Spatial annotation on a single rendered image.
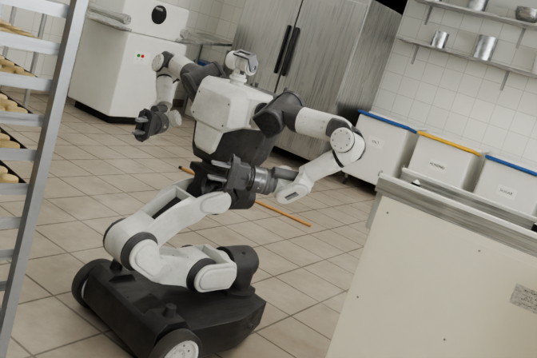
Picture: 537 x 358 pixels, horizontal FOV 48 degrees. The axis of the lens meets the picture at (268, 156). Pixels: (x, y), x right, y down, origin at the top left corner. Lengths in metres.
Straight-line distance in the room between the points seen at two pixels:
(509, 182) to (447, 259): 3.63
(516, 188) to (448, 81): 1.45
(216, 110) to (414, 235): 0.79
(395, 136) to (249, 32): 1.89
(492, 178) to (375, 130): 1.17
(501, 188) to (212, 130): 3.83
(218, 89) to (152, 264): 0.65
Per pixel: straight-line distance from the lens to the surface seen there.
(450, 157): 5.72
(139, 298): 2.30
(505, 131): 6.28
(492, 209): 2.27
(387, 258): 2.06
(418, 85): 6.54
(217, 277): 2.38
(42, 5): 1.51
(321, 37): 6.02
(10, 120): 1.55
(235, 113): 2.08
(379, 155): 5.95
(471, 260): 2.00
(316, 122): 1.95
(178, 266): 2.29
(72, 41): 1.53
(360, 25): 5.87
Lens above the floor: 1.24
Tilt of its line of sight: 11 degrees down
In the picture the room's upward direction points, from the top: 17 degrees clockwise
